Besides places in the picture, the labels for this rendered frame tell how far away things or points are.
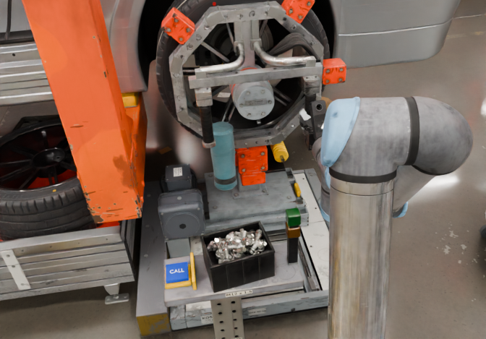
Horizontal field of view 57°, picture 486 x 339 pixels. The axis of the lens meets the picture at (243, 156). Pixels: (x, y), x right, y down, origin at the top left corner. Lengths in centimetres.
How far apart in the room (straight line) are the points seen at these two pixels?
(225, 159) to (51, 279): 84
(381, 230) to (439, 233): 154
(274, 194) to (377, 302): 126
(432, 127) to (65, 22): 92
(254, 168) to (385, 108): 111
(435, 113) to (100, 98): 91
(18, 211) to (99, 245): 33
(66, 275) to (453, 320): 152
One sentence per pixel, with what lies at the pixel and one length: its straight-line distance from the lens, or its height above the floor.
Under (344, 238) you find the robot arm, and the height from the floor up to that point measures 99.
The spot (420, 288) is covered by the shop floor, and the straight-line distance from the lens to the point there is 209.
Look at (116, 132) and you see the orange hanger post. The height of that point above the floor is 87.
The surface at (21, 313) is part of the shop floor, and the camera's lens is 219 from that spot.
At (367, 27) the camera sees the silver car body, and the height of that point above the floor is 92.
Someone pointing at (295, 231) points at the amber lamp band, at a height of 60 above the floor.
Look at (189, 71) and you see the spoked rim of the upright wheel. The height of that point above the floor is 88.
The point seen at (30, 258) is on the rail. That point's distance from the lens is 190.
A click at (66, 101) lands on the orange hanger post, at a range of 137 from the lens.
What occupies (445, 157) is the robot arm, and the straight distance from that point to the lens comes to 80.
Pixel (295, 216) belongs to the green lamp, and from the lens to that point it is 133.
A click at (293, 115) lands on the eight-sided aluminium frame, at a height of 69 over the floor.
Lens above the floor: 156
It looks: 35 degrees down
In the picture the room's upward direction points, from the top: 4 degrees counter-clockwise
